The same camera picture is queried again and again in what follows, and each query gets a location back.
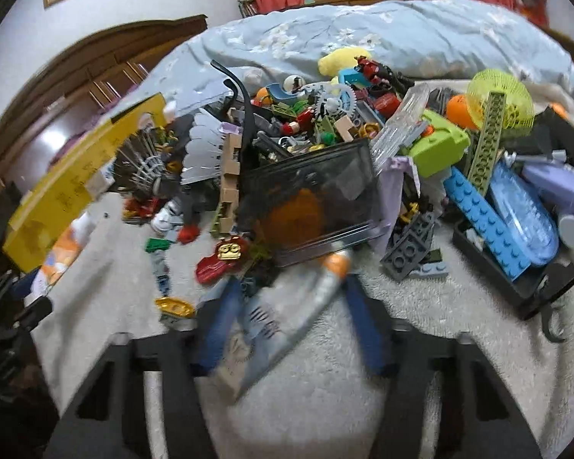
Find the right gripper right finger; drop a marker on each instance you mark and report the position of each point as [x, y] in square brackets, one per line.
[479, 418]

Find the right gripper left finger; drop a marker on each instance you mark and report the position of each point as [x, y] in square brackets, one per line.
[106, 418]

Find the orange white tube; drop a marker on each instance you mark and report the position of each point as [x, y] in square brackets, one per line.
[62, 255]

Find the silver orange tube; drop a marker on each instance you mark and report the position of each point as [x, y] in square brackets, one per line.
[275, 319]

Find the black tray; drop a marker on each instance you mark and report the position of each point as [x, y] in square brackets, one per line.
[529, 290]

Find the gold boat piece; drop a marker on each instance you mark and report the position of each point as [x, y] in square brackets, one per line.
[175, 307]

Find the yellow cardboard box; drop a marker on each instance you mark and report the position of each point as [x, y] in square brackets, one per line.
[71, 185]

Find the blue long brick plate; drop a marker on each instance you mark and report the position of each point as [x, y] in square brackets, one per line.
[487, 224]

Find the grey bricks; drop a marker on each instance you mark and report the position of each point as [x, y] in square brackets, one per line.
[407, 248]

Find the transparent blue oval piece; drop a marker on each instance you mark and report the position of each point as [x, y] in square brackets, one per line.
[527, 220]

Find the purple plastic toy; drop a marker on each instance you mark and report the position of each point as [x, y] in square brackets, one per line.
[554, 183]

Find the black shuttlecock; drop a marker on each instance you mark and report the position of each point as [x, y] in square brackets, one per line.
[139, 164]

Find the tan brick beam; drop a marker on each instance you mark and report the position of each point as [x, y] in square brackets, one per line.
[229, 194]

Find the lime green brick piece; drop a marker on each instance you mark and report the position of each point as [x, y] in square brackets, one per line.
[441, 149]

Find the white shuttlecock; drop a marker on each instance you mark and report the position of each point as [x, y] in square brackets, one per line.
[204, 150]

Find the smoky transparent box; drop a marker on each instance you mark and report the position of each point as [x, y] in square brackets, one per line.
[312, 205]

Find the olive technic beam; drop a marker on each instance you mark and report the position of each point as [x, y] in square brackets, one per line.
[487, 147]

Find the orange ping pong ball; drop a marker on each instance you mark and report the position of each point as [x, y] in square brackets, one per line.
[458, 113]

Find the wooden headboard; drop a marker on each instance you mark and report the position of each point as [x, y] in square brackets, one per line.
[83, 72]

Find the grey gear wheel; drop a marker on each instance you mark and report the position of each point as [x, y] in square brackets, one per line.
[335, 100]

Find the light blue floral quilt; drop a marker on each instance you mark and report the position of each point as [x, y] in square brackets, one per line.
[423, 39]

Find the yellow plush toy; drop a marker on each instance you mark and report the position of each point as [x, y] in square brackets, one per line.
[341, 59]

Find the red fan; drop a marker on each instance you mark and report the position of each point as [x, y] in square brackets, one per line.
[535, 11]

